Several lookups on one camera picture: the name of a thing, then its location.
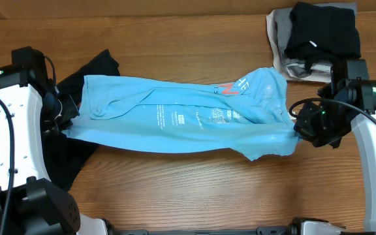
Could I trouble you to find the light blue t-shirt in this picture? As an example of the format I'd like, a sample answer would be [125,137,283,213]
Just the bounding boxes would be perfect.
[65,68,298,160]

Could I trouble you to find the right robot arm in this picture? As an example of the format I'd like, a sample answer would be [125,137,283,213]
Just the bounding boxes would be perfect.
[293,59,376,234]

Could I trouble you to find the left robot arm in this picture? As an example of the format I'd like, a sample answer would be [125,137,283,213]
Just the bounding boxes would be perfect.
[0,46,115,234]

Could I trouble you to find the black t-shirt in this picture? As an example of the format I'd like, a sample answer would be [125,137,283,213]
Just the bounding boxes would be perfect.
[42,49,120,191]

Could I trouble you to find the folded grey garment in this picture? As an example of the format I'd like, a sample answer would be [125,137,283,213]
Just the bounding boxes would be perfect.
[274,2,358,78]

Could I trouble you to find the folded beige garment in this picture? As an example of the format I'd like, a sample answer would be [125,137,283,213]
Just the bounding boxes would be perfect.
[266,9,359,83]

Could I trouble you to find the folded black garment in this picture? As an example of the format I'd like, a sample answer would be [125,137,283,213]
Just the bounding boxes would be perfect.
[284,2,361,70]

